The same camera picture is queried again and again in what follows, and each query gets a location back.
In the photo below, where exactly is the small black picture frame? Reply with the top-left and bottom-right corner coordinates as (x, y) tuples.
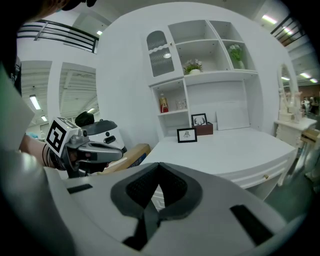
(176, 127), (198, 144)

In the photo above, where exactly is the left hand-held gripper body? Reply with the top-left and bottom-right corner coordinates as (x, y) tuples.
(45, 116), (110, 179)

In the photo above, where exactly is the black antler print picture frame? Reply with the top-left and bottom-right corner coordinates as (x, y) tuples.
(191, 113), (208, 128)

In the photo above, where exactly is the white pot with pale flowers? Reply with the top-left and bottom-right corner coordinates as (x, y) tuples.
(183, 58), (203, 76)

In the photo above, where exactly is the white shelf unit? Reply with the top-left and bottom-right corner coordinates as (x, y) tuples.
(96, 1), (300, 148)

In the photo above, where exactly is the white flat board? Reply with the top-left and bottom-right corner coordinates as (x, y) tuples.
(215, 101), (251, 131)

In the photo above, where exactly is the white table top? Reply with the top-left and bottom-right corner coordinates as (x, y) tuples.
(139, 127), (298, 201)

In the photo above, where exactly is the long ceiling light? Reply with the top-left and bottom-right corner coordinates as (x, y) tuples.
(261, 14), (278, 25)
(29, 94), (42, 111)

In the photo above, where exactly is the black head-mounted camera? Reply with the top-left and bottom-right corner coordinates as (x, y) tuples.
(61, 0), (98, 11)

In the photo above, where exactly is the red packet on shelf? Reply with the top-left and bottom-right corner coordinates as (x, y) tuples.
(159, 93), (170, 114)

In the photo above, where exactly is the white vase with green plant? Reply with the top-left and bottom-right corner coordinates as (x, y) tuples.
(227, 44), (246, 70)

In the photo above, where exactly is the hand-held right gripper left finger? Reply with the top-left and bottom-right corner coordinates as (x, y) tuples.
(62, 162), (160, 256)

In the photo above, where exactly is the oval white framed mirror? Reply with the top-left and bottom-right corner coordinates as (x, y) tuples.
(276, 62), (301, 121)

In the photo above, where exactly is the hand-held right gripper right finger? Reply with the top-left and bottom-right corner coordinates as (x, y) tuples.
(142, 161), (290, 256)

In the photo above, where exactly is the black metal railing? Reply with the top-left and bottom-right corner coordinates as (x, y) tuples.
(16, 19), (100, 54)
(270, 12), (308, 47)

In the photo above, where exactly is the dark brown wooden box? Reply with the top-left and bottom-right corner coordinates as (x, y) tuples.
(192, 121), (214, 137)

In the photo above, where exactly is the person's left forearm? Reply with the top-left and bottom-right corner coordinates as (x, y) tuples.
(19, 134), (60, 168)

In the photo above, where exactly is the cream ornate dressing table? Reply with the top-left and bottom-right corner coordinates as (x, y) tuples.
(274, 117), (320, 181)

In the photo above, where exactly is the brown cardboard box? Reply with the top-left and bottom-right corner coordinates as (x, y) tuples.
(97, 143), (152, 175)

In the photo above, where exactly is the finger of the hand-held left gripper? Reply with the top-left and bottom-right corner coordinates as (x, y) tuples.
(92, 142), (124, 163)

